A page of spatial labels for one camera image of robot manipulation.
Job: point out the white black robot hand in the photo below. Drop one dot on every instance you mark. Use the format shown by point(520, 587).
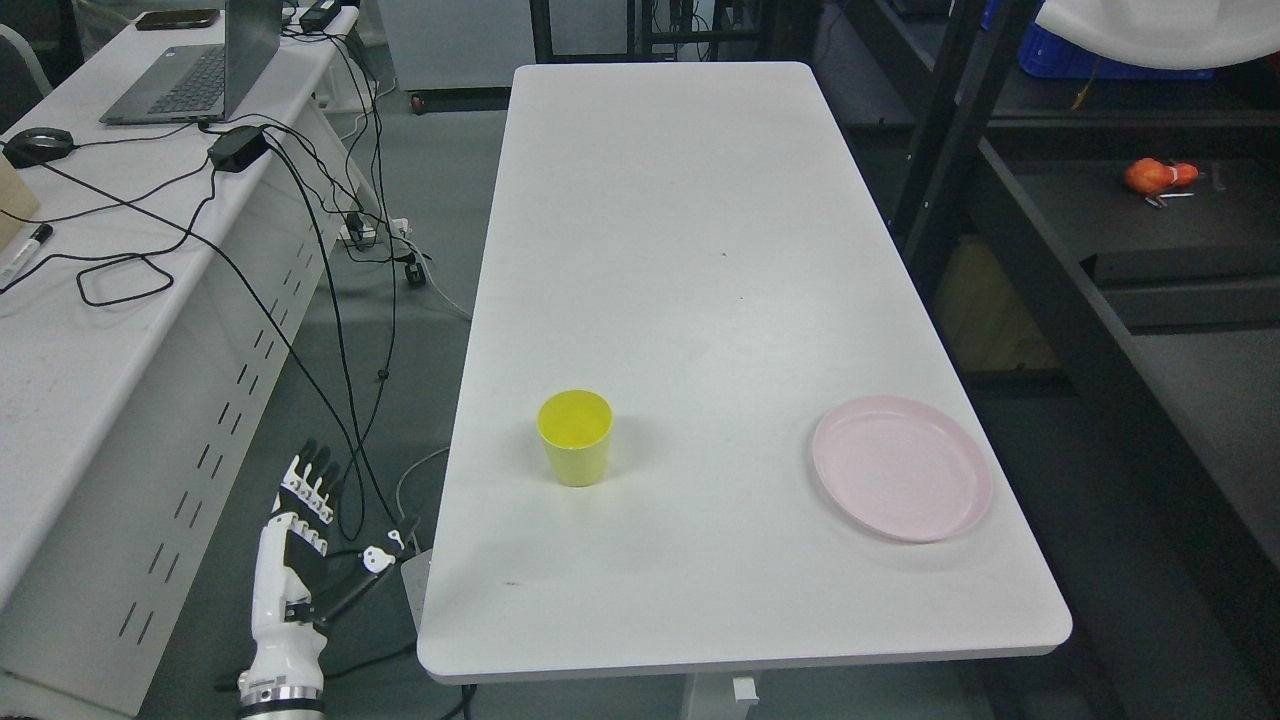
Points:
point(291, 611)

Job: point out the yellow plastic cup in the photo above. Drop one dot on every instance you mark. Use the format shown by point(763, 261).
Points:
point(575, 427)

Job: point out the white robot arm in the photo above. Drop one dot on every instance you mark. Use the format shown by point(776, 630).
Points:
point(290, 708)

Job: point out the black metal shelf rack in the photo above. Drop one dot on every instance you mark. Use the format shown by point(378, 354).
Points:
point(1162, 309)

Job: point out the orange toy on shelf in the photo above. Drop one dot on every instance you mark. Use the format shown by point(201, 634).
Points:
point(1148, 176)

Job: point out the white side desk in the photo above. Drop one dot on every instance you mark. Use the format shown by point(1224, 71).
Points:
point(138, 359)

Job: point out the white power strip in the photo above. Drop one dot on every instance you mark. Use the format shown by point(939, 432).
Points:
point(358, 232)

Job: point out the black marker pen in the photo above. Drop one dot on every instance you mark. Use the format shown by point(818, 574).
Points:
point(26, 250)

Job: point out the black power adapter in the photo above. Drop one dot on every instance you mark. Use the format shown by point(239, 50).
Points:
point(238, 148)

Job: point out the black computer mouse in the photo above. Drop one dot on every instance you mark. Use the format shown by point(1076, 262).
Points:
point(38, 145)

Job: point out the grey laptop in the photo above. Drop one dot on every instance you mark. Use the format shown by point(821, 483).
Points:
point(204, 83)

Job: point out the white work table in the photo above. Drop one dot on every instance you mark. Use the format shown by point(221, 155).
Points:
point(694, 243)

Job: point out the black smartphone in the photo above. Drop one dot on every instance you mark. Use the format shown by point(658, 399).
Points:
point(177, 19)

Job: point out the pink plastic plate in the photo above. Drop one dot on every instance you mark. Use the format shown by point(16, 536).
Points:
point(902, 469)

